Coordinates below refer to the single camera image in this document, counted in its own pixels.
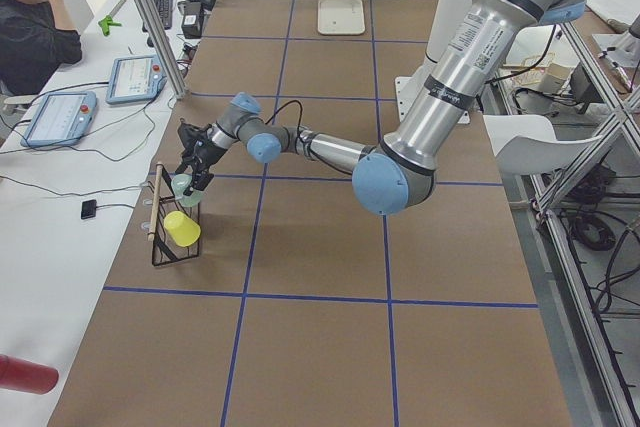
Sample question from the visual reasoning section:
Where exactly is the red thermos bottle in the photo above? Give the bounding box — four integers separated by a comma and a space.
1, 354, 59, 394

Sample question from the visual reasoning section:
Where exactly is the black wire cup rack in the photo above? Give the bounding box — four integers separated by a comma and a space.
141, 162, 202, 268

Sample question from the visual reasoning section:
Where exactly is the far blue teach pendant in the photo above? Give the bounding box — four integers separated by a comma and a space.
105, 55, 167, 105

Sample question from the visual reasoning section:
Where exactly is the aluminium frame post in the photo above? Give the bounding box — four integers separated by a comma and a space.
134, 0, 187, 100

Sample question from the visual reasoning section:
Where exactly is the seated person in black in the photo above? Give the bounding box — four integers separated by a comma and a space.
1, 0, 83, 96

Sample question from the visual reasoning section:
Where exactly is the cream rabbit tray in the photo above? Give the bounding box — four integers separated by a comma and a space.
317, 0, 366, 36

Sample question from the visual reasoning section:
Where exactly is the black keyboard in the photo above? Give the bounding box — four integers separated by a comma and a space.
153, 0, 173, 30

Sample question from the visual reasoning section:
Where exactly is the small black device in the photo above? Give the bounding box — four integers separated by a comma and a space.
80, 199, 97, 220

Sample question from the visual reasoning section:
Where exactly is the black power adapter box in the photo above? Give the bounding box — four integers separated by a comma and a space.
181, 2, 204, 39

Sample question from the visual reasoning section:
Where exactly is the yellow cup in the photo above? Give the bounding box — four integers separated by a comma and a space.
163, 211, 201, 247

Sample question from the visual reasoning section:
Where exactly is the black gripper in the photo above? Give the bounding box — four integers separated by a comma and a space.
175, 120, 220, 196

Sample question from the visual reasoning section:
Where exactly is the mint green cup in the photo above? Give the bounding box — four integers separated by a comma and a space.
171, 173, 203, 208

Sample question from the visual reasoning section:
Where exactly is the white plastic chair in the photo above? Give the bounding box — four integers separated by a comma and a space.
483, 114, 603, 175

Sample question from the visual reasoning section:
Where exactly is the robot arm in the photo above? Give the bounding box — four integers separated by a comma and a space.
176, 0, 586, 215

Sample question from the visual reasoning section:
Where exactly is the green clamp tool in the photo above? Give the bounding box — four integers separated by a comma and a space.
98, 15, 122, 37

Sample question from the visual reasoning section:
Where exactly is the blue teach pendant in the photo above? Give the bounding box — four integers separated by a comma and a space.
21, 91, 97, 148
105, 55, 167, 105

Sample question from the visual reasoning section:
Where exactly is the near blue teach pendant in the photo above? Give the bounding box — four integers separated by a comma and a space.
21, 91, 97, 148

